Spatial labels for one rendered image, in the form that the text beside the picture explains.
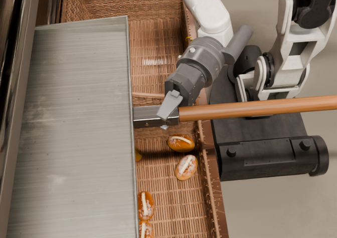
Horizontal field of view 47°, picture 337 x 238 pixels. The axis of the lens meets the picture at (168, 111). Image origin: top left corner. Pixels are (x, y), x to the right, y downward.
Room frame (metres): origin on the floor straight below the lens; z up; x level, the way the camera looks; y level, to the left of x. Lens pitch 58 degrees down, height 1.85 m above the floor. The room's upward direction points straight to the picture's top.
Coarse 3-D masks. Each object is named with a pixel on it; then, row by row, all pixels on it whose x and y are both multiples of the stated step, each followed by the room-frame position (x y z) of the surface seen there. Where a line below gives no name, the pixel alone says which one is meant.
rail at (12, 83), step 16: (16, 0) 0.47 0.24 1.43; (16, 16) 0.43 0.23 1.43; (16, 32) 0.40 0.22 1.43; (16, 48) 0.37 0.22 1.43; (16, 64) 0.34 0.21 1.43; (0, 80) 0.31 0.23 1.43; (16, 80) 0.32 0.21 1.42; (0, 96) 0.28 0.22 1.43; (0, 112) 0.26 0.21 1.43; (0, 128) 0.24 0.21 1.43; (0, 144) 0.21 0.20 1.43; (0, 160) 0.19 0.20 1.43; (0, 176) 0.18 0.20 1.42
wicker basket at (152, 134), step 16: (144, 128) 0.67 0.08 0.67; (176, 128) 0.68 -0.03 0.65; (192, 128) 0.68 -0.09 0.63; (144, 144) 0.64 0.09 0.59; (160, 144) 0.65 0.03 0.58; (144, 160) 0.58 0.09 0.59; (160, 160) 0.58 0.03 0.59; (176, 160) 0.58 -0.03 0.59; (208, 160) 0.52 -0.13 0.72; (144, 176) 0.52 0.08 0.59; (160, 176) 0.52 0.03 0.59; (176, 176) 0.52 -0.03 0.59; (192, 176) 0.52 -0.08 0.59; (208, 176) 0.46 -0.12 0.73; (160, 192) 0.46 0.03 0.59; (176, 192) 0.46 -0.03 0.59; (192, 192) 0.46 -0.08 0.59; (208, 192) 0.42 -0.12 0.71; (160, 208) 0.40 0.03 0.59; (192, 208) 0.40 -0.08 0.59; (208, 208) 0.39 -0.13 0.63; (160, 224) 0.35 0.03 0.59; (176, 224) 0.35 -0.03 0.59; (192, 224) 0.35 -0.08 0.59; (208, 224) 0.35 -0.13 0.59
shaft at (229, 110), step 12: (324, 96) 0.43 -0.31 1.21; (336, 96) 0.43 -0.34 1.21; (180, 108) 0.40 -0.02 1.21; (192, 108) 0.40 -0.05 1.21; (204, 108) 0.40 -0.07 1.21; (216, 108) 0.40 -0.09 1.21; (228, 108) 0.40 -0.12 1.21; (240, 108) 0.41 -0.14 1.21; (252, 108) 0.41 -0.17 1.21; (264, 108) 0.41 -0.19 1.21; (276, 108) 0.41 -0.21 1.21; (288, 108) 0.41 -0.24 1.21; (300, 108) 0.41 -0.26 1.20; (312, 108) 0.41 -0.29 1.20; (324, 108) 0.41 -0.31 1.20; (336, 108) 0.41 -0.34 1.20; (180, 120) 0.39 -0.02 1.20; (192, 120) 0.39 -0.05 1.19
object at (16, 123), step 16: (0, 0) 0.50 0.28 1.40; (32, 0) 0.49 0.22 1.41; (0, 16) 0.46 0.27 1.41; (32, 16) 0.46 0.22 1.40; (0, 32) 0.42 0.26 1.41; (32, 32) 0.43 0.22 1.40; (0, 64) 0.36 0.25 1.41; (16, 96) 0.30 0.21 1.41; (16, 112) 0.27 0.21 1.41; (16, 128) 0.25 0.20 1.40; (16, 144) 0.23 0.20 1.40; (16, 160) 0.21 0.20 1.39; (0, 192) 0.16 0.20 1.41; (0, 208) 0.14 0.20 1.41; (0, 224) 0.12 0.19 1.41
